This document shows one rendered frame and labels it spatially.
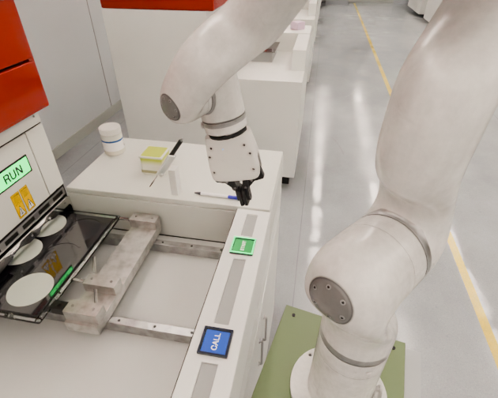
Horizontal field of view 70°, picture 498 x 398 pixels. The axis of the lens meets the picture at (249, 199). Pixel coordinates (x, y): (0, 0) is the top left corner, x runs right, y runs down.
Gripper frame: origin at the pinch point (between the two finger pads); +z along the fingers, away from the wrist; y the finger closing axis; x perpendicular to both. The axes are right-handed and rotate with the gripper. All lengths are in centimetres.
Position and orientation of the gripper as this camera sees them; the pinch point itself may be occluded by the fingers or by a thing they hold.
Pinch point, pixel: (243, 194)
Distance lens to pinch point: 77.3
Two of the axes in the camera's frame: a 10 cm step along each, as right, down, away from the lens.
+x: 1.8, -5.7, 8.0
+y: 9.6, -0.6, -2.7
